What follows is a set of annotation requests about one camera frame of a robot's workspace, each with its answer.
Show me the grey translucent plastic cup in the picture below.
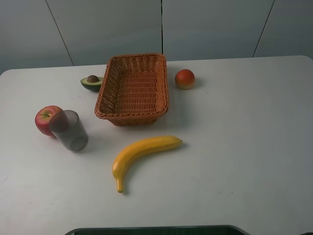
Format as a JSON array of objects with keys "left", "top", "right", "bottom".
[{"left": 49, "top": 110, "right": 89, "bottom": 152}]

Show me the brown wicker basket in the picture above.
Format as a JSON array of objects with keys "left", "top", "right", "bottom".
[{"left": 94, "top": 53, "right": 169, "bottom": 126}]

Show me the yellow banana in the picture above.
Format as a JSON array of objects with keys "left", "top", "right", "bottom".
[{"left": 112, "top": 136, "right": 182, "bottom": 193}]

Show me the red orange peach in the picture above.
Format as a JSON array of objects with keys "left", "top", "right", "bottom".
[{"left": 175, "top": 69, "right": 195, "bottom": 90}]

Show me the halved avocado with pit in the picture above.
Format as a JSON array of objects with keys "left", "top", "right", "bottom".
[{"left": 80, "top": 75, "right": 103, "bottom": 92}]

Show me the red apple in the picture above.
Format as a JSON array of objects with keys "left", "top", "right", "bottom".
[{"left": 35, "top": 105, "right": 63, "bottom": 137}]

